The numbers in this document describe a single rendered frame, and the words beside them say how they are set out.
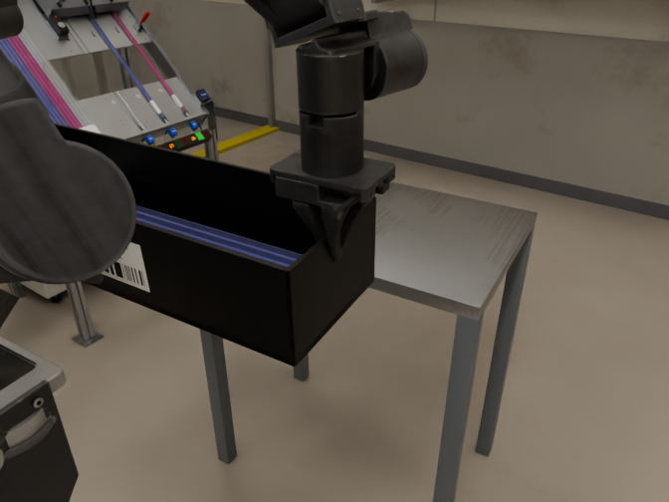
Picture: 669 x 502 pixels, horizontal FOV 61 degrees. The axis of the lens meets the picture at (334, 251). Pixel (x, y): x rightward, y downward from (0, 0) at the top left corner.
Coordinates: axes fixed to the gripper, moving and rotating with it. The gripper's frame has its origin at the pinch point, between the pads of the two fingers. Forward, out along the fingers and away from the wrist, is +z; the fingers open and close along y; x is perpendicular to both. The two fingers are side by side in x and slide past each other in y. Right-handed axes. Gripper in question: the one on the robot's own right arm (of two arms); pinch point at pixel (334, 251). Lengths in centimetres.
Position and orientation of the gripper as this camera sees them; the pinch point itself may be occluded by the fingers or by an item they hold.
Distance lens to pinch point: 57.2
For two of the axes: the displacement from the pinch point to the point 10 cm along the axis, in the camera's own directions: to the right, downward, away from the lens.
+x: -5.0, 4.5, -7.4
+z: 0.2, 8.6, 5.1
